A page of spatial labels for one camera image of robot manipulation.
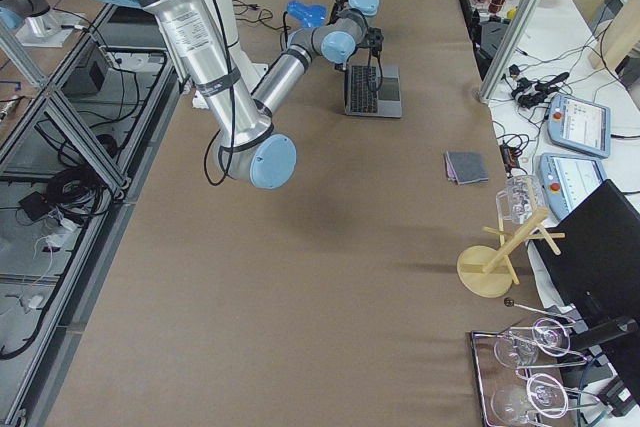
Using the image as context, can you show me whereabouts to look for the black lamp power cable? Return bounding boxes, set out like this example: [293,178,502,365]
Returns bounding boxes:
[232,0,289,33]

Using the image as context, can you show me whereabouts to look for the black monitor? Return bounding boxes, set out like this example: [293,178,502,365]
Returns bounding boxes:
[533,180,639,399]

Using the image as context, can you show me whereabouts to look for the wine glass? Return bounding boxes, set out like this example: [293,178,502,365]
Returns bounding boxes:
[494,317,570,367]
[490,373,569,426]

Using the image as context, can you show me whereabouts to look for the wooden mug tree stand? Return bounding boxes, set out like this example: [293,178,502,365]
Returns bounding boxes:
[457,207,565,298]

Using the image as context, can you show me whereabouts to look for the aluminium frame column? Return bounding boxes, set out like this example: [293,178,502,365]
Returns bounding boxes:
[478,0,540,105]

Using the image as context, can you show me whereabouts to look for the teach pendant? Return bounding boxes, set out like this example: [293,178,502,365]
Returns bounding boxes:
[547,94,611,159]
[538,153,607,220]

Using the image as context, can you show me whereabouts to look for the blue desk lamp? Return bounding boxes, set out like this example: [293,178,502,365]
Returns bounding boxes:
[281,0,327,49]

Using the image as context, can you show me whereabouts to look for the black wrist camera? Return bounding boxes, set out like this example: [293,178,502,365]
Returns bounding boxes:
[366,27,384,57]

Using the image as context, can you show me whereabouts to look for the upper wine glass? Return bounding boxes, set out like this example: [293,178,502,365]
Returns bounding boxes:
[494,317,570,367]

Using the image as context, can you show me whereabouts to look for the clear glass mug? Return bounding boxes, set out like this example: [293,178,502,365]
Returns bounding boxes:
[496,175,547,225]

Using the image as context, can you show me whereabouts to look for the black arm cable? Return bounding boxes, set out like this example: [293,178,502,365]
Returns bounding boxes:
[201,0,384,187]

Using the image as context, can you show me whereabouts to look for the grey laptop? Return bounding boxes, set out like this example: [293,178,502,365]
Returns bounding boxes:
[345,65,403,119]

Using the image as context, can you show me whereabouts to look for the metal wire glass rack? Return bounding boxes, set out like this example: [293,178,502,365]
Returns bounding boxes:
[469,297,612,426]

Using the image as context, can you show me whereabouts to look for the lower wine glass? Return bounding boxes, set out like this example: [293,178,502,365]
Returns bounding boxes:
[490,373,569,426]

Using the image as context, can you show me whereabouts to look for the upper teach pendant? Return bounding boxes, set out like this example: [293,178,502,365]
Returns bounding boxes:
[547,94,611,159]

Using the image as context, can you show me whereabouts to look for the folded grey cloth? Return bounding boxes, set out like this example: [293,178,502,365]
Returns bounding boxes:
[444,151,489,185]

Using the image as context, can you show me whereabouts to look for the lower teach pendant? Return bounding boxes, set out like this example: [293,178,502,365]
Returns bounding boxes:
[538,153,607,220]

